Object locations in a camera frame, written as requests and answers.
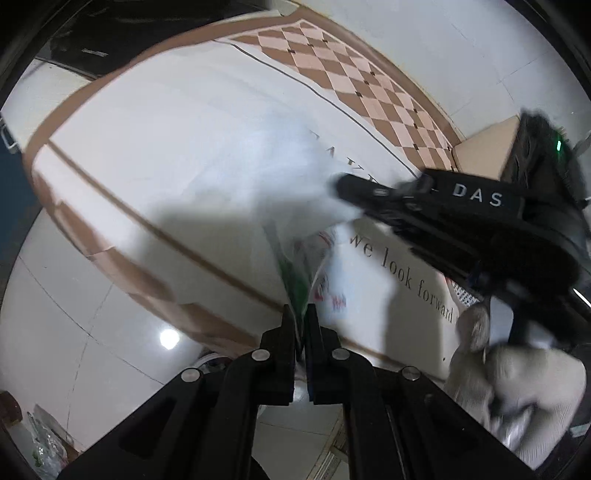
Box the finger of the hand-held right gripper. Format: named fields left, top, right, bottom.
left=396, top=219, right=491, bottom=297
left=335, top=172, right=433, bottom=223

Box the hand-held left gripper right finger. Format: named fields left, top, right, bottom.
left=304, top=304, right=537, bottom=480

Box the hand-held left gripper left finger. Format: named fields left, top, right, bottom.
left=58, top=305, right=297, bottom=480

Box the translucent printed plastic bag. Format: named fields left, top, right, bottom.
left=180, top=108, right=366, bottom=354

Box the person's right hand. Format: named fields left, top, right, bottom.
left=444, top=304, right=579, bottom=470

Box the white perforated sheet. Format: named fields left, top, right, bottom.
left=449, top=277, right=482, bottom=308

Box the brown cardboard box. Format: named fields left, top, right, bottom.
left=451, top=115, right=521, bottom=182

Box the checkered printed table mat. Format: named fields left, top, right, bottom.
left=22, top=8, right=468, bottom=372

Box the clear bag with green contents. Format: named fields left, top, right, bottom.
left=25, top=408, right=71, bottom=478

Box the blue base cabinet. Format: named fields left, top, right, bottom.
left=0, top=147, right=29, bottom=287

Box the metal drawer handle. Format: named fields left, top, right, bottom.
left=0, top=121, right=20, bottom=154

